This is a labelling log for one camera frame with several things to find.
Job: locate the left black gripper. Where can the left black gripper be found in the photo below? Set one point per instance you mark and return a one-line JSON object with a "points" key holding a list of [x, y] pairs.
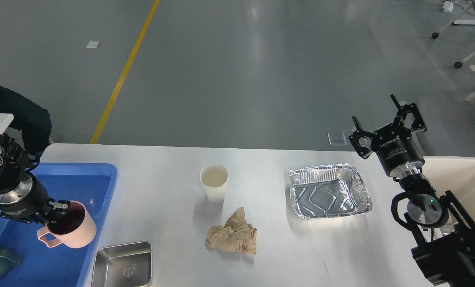
{"points": [[28, 201]]}

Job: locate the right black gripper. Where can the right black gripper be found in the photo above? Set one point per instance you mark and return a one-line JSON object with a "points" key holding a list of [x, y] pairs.
{"points": [[399, 149]]}

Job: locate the pink ribbed mug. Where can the pink ribbed mug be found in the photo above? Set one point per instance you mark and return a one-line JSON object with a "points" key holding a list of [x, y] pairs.
{"points": [[76, 230]]}

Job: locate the square stainless steel dish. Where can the square stainless steel dish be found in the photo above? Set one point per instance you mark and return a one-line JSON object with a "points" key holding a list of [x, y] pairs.
{"points": [[124, 265]]}

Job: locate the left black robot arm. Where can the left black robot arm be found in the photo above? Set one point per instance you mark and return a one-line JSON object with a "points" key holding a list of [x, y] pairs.
{"points": [[14, 162]]}

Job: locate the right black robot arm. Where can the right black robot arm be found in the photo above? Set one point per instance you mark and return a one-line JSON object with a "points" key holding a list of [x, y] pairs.
{"points": [[442, 259]]}

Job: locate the blue plastic tray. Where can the blue plastic tray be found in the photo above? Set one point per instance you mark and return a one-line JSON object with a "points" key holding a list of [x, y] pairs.
{"points": [[89, 183]]}

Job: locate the grey office chair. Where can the grey office chair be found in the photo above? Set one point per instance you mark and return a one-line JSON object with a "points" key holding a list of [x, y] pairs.
{"points": [[450, 127]]}

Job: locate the aluminium foil tray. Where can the aluminium foil tray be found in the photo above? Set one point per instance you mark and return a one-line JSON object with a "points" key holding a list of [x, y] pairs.
{"points": [[328, 191]]}

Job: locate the beige plastic bin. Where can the beige plastic bin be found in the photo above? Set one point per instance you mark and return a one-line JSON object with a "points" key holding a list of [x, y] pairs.
{"points": [[456, 174]]}

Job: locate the seated person in jeans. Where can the seated person in jeans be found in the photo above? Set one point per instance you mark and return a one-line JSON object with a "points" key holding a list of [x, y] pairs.
{"points": [[31, 119]]}

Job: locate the foil tray in bin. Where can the foil tray in bin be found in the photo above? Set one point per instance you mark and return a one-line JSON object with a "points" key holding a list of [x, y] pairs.
{"points": [[448, 229]]}

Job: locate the white paper cup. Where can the white paper cup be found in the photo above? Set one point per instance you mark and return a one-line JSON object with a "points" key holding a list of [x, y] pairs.
{"points": [[214, 178]]}

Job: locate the white floor plate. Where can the white floor plate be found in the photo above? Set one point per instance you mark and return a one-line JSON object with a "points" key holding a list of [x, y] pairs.
{"points": [[93, 44]]}

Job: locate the crumpled brown paper napkin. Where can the crumpled brown paper napkin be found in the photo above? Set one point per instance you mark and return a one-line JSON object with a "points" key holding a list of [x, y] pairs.
{"points": [[236, 235]]}

